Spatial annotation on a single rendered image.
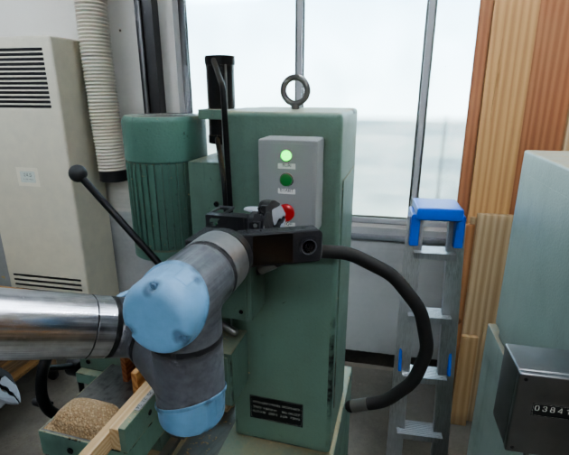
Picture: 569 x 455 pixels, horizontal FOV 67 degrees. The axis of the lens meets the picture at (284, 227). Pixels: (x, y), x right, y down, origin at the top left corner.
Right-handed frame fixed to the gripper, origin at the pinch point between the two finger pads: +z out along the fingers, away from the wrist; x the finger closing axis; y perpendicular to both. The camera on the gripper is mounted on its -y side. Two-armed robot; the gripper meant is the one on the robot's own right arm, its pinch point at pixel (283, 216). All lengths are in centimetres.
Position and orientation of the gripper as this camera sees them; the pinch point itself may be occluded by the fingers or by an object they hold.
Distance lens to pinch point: 70.4
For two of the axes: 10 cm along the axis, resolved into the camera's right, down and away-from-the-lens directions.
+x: 0.0, 9.5, 3.1
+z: 2.7, -2.9, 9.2
